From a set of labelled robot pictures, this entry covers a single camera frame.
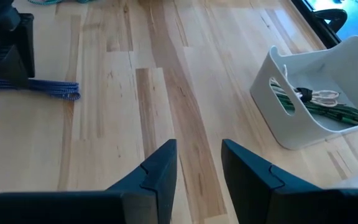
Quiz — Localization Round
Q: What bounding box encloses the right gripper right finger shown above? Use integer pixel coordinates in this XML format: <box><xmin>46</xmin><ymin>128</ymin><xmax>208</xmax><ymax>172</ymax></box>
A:
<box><xmin>221</xmin><ymin>139</ymin><xmax>358</xmax><ymax>224</ymax></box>

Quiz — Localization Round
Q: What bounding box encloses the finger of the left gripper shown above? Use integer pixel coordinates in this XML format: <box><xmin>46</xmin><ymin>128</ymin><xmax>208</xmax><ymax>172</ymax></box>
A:
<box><xmin>11</xmin><ymin>14</ymin><xmax>36</xmax><ymax>78</ymax></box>
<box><xmin>0</xmin><ymin>34</ymin><xmax>29</xmax><ymax>88</ymax></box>

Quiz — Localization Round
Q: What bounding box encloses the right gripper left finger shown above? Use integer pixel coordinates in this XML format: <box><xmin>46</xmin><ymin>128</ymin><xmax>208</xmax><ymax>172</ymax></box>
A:
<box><xmin>0</xmin><ymin>139</ymin><xmax>178</xmax><ymax>224</ymax></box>

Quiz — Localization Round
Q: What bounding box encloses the dark blue braided cable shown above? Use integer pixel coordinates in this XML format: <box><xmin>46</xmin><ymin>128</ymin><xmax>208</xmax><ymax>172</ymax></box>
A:
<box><xmin>0</xmin><ymin>73</ymin><xmax>81</xmax><ymax>101</ymax></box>

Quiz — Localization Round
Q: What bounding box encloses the cream pink braided cable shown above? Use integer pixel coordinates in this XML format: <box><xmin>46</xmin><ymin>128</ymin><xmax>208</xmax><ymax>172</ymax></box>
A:
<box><xmin>270</xmin><ymin>63</ymin><xmax>341</xmax><ymax>108</ymax></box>

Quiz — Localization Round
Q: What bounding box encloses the white opaque plastic bin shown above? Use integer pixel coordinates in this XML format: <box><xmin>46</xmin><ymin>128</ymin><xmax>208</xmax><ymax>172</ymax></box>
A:
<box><xmin>249</xmin><ymin>35</ymin><xmax>358</xmax><ymax>151</ymax></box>

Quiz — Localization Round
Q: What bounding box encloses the black chair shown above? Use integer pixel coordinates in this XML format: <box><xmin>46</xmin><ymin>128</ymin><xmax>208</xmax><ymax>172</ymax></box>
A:
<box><xmin>314</xmin><ymin>8</ymin><xmax>349</xmax><ymax>34</ymax></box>

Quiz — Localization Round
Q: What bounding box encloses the green braided cable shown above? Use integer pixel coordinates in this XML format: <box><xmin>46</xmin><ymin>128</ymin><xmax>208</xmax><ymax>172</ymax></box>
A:
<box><xmin>272</xmin><ymin>82</ymin><xmax>358</xmax><ymax>127</ymax></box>

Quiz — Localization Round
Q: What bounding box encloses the black velcro strap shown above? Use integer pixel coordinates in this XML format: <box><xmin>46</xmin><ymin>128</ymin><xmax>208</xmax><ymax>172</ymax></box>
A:
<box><xmin>296</xmin><ymin>88</ymin><xmax>313</xmax><ymax>103</ymax></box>

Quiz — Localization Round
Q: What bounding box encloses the black table edge rail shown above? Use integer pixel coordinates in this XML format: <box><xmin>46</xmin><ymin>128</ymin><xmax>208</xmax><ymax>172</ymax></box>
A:
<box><xmin>290</xmin><ymin>0</ymin><xmax>344</xmax><ymax>50</ymax></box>

